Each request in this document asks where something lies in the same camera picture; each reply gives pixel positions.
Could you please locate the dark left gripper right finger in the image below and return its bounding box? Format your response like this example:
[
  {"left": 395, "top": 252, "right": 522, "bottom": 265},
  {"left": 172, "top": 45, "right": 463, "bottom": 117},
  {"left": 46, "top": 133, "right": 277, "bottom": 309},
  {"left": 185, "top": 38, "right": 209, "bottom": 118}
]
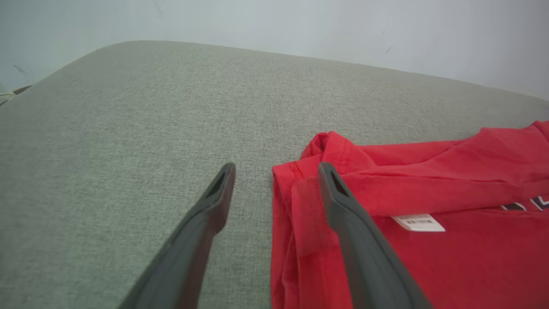
[{"left": 317, "top": 162, "right": 434, "bottom": 309}]

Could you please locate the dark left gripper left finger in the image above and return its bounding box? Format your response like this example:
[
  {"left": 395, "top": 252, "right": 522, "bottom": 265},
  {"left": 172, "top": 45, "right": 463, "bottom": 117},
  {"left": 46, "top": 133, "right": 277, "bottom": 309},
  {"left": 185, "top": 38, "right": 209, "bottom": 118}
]
[{"left": 118, "top": 162, "right": 236, "bottom": 309}]

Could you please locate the red Bulls basketball jersey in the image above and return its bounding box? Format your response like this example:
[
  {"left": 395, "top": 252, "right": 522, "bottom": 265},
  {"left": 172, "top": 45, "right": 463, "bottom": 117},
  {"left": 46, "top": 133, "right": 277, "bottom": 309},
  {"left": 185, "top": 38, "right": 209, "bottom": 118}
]
[{"left": 270, "top": 121, "right": 549, "bottom": 309}]

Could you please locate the grey fabric sofa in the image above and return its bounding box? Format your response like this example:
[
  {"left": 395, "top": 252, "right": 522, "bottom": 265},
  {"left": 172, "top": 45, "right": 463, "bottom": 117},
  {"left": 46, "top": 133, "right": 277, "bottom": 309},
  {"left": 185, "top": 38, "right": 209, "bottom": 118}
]
[{"left": 0, "top": 41, "right": 549, "bottom": 309}]

